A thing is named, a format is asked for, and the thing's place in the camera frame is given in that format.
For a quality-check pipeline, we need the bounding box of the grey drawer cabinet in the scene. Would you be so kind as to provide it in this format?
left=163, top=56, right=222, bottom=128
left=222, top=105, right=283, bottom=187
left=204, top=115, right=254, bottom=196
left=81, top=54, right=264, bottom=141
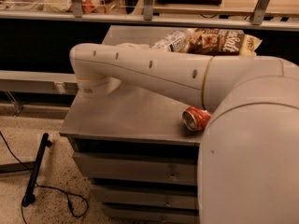
left=59, top=25, right=206, bottom=224

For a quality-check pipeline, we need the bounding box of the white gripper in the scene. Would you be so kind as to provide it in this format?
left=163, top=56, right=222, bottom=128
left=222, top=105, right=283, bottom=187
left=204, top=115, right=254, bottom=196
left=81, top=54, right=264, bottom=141
left=116, top=43, right=150, bottom=49

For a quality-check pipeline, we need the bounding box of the brown chip bag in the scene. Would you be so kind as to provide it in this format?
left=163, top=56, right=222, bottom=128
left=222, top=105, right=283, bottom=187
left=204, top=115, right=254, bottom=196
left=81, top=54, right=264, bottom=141
left=183, top=28, right=262, bottom=56

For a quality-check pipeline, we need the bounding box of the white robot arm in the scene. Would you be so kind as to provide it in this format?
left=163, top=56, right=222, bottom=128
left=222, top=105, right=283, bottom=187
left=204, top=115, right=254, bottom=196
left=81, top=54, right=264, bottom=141
left=70, top=44, right=299, bottom=224

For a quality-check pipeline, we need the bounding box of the blue label plastic bottle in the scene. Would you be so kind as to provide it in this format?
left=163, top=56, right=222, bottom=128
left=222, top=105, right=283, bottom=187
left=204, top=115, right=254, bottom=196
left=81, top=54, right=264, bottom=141
left=152, top=29, right=192, bottom=52

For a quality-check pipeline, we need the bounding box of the red soda can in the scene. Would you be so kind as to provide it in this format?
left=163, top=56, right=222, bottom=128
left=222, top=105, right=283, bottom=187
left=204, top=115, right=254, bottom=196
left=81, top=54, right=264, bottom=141
left=182, top=106, right=212, bottom=132

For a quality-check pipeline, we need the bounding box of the black floor cable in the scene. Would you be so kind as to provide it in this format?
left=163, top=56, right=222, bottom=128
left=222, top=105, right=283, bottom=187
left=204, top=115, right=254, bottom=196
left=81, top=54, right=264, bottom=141
left=0, top=131, right=90, bottom=224

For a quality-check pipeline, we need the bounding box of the black stand leg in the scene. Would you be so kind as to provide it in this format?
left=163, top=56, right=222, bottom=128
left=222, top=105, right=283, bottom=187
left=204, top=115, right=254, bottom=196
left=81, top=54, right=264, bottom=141
left=0, top=133, right=52, bottom=207

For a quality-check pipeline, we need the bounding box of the grey metal railing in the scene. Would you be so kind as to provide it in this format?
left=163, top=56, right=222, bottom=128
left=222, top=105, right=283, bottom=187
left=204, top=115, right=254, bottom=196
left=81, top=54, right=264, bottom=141
left=0, top=0, right=299, bottom=31

